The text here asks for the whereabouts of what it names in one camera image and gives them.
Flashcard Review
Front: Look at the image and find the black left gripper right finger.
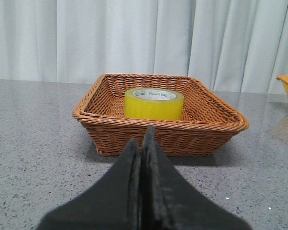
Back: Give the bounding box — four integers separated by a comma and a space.
141, 126, 251, 230

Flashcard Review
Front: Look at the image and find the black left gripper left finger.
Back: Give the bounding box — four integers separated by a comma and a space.
37, 139, 141, 230

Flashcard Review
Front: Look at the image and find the yellow tape roll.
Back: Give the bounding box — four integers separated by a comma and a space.
124, 87, 184, 120

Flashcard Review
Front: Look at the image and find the brown wicker basket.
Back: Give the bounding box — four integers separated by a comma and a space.
72, 74, 249, 157

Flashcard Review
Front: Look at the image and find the white curtain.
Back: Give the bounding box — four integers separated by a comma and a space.
0, 0, 288, 94

